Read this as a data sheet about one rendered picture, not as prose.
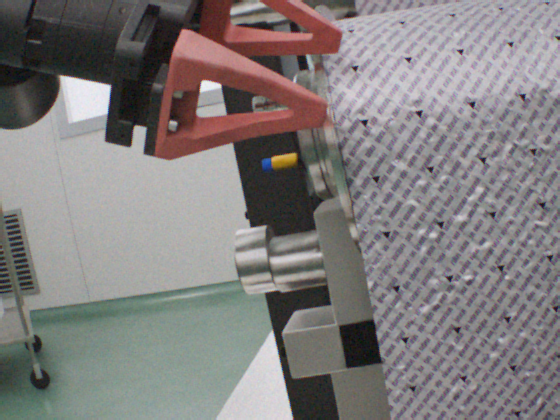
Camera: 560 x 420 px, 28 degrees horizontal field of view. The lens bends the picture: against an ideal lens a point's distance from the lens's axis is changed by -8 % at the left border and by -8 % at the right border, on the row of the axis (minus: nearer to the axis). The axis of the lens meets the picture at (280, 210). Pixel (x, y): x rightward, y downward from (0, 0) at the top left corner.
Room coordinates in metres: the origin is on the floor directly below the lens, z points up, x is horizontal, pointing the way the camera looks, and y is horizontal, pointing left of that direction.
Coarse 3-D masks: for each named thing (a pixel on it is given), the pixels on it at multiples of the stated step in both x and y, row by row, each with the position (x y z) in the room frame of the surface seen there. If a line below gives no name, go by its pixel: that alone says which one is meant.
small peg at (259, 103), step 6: (258, 96) 0.68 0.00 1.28; (252, 102) 0.68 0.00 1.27; (258, 102) 0.68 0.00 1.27; (264, 102) 0.68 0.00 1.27; (270, 102) 0.68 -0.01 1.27; (276, 102) 0.68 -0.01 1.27; (258, 108) 0.68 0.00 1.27; (264, 108) 0.68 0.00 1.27; (270, 108) 0.67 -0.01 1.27; (276, 108) 0.68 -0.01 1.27; (282, 108) 0.67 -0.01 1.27; (288, 108) 0.67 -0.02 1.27
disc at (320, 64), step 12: (324, 12) 0.66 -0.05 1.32; (324, 60) 0.62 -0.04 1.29; (324, 72) 0.61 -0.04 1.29; (324, 84) 0.61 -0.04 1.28; (324, 96) 0.60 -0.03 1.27; (336, 132) 0.61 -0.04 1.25; (336, 144) 0.60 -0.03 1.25; (336, 156) 0.60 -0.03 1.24; (336, 168) 0.60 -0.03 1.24; (336, 180) 0.60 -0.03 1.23; (348, 192) 0.60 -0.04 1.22; (348, 204) 0.61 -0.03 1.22; (348, 216) 0.61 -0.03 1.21; (360, 252) 0.64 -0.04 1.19
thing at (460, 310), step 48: (384, 240) 0.61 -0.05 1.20; (432, 240) 0.60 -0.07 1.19; (480, 240) 0.60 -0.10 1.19; (528, 240) 0.59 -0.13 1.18; (384, 288) 0.61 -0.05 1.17; (432, 288) 0.60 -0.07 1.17; (480, 288) 0.60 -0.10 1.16; (528, 288) 0.59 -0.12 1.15; (384, 336) 0.61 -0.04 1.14; (432, 336) 0.60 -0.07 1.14; (480, 336) 0.60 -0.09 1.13; (528, 336) 0.59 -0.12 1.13; (432, 384) 0.60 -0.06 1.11; (480, 384) 0.60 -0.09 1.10; (528, 384) 0.59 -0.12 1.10
